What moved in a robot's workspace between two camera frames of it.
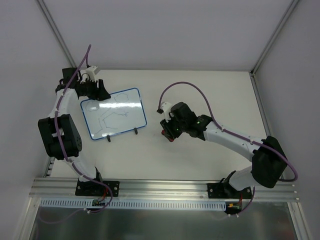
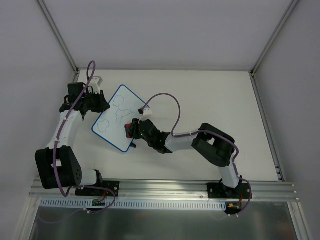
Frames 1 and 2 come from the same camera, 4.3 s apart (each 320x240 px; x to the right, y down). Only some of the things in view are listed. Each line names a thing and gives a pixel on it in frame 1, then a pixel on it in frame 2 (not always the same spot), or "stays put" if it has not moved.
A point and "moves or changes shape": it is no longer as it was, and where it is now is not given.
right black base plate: (224, 190) stays put
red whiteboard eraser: (163, 132) moves or changes shape
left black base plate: (91, 188) stays put
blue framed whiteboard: (123, 111) moves or changes shape
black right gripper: (169, 130) -> (135, 128)
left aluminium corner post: (57, 33) stays put
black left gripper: (95, 89) -> (98, 103)
